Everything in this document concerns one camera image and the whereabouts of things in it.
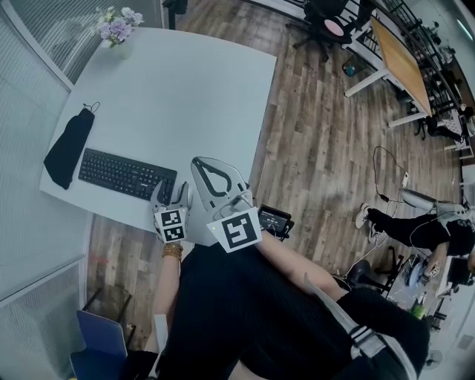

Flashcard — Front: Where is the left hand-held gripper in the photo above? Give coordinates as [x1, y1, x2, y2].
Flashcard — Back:
[150, 180, 194, 245]

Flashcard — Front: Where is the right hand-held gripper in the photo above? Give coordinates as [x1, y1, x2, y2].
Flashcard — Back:
[190, 157, 263, 254]

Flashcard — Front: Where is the black keyboard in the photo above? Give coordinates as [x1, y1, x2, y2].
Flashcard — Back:
[77, 147, 178, 201]

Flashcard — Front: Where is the person's left forearm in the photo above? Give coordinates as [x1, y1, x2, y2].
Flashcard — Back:
[154, 255, 183, 316]

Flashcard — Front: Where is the person's right forearm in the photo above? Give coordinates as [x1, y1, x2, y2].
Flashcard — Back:
[255, 233, 344, 301]

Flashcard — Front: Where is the small black display device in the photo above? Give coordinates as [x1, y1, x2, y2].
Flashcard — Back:
[258, 203, 294, 242]

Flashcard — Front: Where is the person's black clothing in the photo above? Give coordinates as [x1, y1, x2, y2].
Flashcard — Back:
[155, 243, 431, 380]

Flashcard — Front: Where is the blue chair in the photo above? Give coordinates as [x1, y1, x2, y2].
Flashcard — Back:
[69, 309, 129, 380]

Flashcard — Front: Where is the black swivel stool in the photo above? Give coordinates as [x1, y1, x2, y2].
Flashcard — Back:
[343, 258, 394, 294]

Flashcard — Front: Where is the vase of purple flowers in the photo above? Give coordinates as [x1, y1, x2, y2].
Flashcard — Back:
[94, 5, 145, 61]

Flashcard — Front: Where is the black coat stand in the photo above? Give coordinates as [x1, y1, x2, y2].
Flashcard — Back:
[161, 0, 189, 30]

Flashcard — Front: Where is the pink round cushion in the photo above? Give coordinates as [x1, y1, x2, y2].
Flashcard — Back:
[323, 18, 346, 37]

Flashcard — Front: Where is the black office chair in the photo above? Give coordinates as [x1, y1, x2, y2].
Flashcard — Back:
[285, 0, 368, 62]

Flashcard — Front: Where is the cluttered white desk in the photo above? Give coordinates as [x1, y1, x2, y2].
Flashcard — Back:
[385, 252, 475, 327]

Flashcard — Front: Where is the wooden desk with white legs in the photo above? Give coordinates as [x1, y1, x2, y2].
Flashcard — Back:
[344, 16, 435, 129]

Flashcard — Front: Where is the black metal railing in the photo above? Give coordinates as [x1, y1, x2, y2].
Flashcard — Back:
[367, 0, 475, 112]

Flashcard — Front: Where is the brown bead bracelet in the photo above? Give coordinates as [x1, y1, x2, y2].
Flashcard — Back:
[161, 241, 183, 260]

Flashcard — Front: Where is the black drawstring pouch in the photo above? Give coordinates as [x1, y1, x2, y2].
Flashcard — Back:
[43, 102, 101, 191]

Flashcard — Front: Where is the white arm strap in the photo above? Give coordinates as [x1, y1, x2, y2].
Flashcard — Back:
[154, 314, 170, 368]

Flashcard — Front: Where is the black floor cable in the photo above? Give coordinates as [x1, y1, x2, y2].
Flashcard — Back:
[373, 145, 409, 203]

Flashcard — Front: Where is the white floor cable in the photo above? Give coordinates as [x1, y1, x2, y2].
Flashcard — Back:
[348, 229, 390, 275]

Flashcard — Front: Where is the grey striped shoulder strap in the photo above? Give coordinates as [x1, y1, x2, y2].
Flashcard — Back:
[304, 272, 420, 380]

